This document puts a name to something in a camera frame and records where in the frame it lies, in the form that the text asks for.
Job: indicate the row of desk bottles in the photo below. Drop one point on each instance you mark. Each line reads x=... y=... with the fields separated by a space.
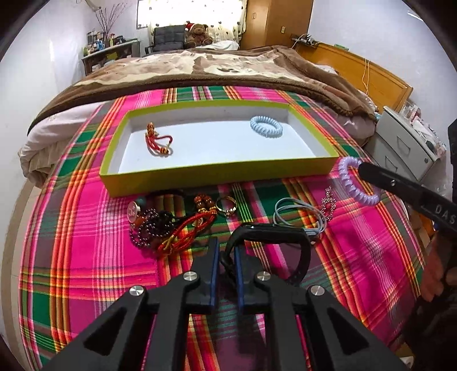
x=103 y=41

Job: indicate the person's right hand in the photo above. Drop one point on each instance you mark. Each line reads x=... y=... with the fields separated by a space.
x=433 y=271

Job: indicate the white pillow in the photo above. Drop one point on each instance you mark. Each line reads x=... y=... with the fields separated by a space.
x=225 y=44

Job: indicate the wooden wardrobe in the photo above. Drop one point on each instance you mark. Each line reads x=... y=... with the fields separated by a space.
x=275 y=21

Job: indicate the vase of dry branches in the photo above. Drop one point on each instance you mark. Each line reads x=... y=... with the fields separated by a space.
x=107 y=25

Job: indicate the patterned curtain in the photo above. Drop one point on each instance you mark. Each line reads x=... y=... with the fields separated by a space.
x=225 y=18

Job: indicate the brown plush blanket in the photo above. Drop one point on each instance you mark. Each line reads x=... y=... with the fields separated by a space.
x=178 y=67

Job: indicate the pink green plaid cloth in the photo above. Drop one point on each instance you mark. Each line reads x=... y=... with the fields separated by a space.
x=107 y=267

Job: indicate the wooden headboard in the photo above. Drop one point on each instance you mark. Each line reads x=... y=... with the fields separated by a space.
x=378 y=78

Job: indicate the pile of small toiletries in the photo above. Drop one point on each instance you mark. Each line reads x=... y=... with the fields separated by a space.
x=421 y=125

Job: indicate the green rimmed cardboard box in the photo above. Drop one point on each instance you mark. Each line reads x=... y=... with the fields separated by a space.
x=214 y=149

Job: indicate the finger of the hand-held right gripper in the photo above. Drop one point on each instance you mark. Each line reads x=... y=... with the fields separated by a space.
x=392 y=183

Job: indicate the round silver pendant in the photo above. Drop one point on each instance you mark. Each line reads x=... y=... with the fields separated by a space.
x=134 y=212

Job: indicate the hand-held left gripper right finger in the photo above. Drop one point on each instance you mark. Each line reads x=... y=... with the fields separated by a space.
x=238 y=285

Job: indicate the grey nightstand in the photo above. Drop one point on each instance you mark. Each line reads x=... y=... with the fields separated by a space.
x=396 y=142

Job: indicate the cluttered desk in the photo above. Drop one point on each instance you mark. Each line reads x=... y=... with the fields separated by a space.
x=107 y=57

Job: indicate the brown teddy bear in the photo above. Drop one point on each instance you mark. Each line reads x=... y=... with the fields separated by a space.
x=198 y=35

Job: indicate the black fitness band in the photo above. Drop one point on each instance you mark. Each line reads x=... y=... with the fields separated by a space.
x=271 y=232

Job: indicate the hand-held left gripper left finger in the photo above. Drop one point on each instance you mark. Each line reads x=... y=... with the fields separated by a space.
x=215 y=278

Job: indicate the grey padded chair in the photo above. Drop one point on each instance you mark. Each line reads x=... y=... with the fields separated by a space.
x=167 y=37

